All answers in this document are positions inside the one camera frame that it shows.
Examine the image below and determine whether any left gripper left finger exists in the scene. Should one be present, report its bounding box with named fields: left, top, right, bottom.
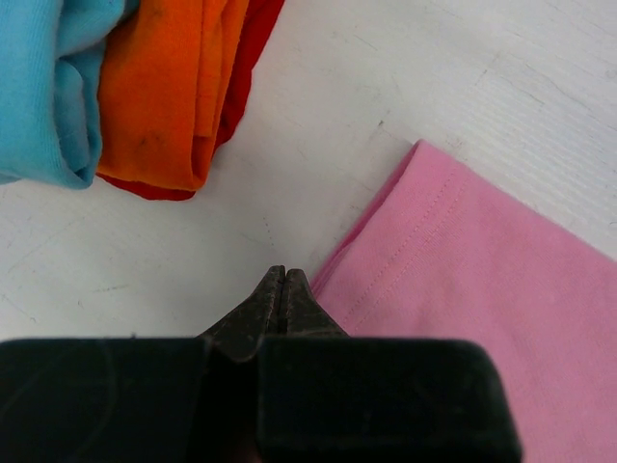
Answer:
left=200, top=265, right=285, bottom=362

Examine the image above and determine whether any red folded t shirt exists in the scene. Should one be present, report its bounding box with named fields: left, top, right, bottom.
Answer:
left=98, top=0, right=286, bottom=203

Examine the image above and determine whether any cyan folded t shirt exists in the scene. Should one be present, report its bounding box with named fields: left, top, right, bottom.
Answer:
left=1, top=0, right=139, bottom=189

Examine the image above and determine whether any orange folded t shirt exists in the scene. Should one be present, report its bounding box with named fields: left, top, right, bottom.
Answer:
left=95, top=0, right=252, bottom=193

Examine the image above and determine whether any pink t shirt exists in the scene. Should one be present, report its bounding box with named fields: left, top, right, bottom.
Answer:
left=312, top=141, right=616, bottom=462

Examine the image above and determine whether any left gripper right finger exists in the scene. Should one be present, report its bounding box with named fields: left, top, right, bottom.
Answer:
left=279, top=269, right=347, bottom=337

